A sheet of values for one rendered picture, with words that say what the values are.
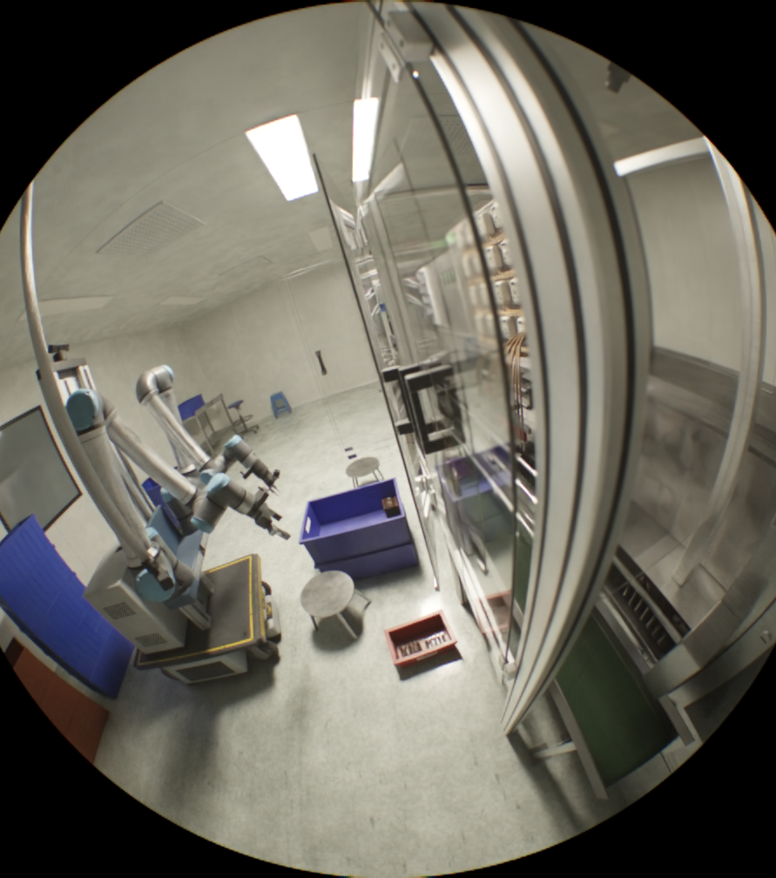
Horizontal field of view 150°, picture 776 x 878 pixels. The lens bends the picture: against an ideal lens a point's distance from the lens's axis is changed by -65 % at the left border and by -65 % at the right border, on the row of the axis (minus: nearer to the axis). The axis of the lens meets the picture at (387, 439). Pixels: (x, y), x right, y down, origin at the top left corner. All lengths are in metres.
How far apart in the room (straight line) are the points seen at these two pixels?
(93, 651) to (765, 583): 2.86
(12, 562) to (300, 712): 1.90
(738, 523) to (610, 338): 0.63
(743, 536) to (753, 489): 0.10
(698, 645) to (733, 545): 0.31
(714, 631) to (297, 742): 1.53
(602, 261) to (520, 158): 0.08
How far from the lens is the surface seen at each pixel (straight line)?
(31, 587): 2.40
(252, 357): 6.63
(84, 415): 1.00
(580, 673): 0.74
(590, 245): 0.15
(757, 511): 0.72
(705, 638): 0.53
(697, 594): 0.79
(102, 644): 2.63
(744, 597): 0.56
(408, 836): 1.48
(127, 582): 1.59
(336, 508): 1.97
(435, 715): 1.45
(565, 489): 0.23
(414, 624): 1.51
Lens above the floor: 1.41
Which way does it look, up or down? 24 degrees down
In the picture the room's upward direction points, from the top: 17 degrees counter-clockwise
